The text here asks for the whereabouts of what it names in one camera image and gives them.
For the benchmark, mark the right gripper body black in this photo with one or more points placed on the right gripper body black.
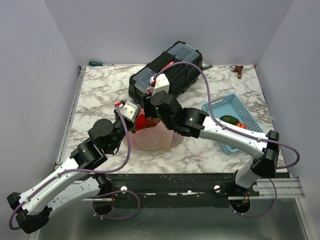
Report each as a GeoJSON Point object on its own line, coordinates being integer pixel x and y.
{"type": "Point", "coordinates": [149, 112]}

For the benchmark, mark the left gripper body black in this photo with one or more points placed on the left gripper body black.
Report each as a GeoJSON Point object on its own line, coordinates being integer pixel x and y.
{"type": "Point", "coordinates": [120, 128]}

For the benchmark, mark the pink plastic bag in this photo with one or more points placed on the pink plastic bag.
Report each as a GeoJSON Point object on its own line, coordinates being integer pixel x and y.
{"type": "Point", "coordinates": [154, 137]}

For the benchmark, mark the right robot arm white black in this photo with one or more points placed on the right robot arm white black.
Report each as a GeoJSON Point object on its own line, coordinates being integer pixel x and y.
{"type": "Point", "coordinates": [196, 123]}

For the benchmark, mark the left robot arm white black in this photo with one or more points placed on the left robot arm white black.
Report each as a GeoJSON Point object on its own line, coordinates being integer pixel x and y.
{"type": "Point", "coordinates": [78, 177]}

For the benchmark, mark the red fake grapes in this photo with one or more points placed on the red fake grapes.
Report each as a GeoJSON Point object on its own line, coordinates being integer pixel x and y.
{"type": "Point", "coordinates": [141, 122]}

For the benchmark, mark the dark green fake avocado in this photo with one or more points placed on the dark green fake avocado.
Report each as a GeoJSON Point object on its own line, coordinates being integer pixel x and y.
{"type": "Point", "coordinates": [229, 119]}

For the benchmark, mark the red fake apple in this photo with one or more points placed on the red fake apple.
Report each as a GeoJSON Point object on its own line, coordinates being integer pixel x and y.
{"type": "Point", "coordinates": [241, 125]}

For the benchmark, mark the black plastic toolbox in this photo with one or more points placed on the black plastic toolbox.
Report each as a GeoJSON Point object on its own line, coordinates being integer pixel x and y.
{"type": "Point", "coordinates": [180, 77]}

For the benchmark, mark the grey tool behind toolbox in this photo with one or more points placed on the grey tool behind toolbox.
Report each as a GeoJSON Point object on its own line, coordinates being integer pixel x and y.
{"type": "Point", "coordinates": [206, 67]}

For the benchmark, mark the blue plastic basket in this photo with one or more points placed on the blue plastic basket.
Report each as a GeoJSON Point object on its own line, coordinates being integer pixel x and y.
{"type": "Point", "coordinates": [238, 130]}

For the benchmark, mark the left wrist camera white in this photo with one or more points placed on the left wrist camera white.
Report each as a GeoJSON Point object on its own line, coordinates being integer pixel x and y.
{"type": "Point", "coordinates": [129, 110]}

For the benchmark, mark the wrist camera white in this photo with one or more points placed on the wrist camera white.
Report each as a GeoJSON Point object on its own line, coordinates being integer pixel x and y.
{"type": "Point", "coordinates": [129, 110]}
{"type": "Point", "coordinates": [158, 84]}

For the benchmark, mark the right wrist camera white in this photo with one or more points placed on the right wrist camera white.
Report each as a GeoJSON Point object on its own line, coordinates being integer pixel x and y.
{"type": "Point", "coordinates": [158, 84]}

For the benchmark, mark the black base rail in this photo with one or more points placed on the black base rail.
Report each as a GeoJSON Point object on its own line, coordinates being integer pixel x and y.
{"type": "Point", "coordinates": [174, 190]}

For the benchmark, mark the green handled screwdriver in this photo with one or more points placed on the green handled screwdriver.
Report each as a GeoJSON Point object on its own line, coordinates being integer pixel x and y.
{"type": "Point", "coordinates": [98, 64]}

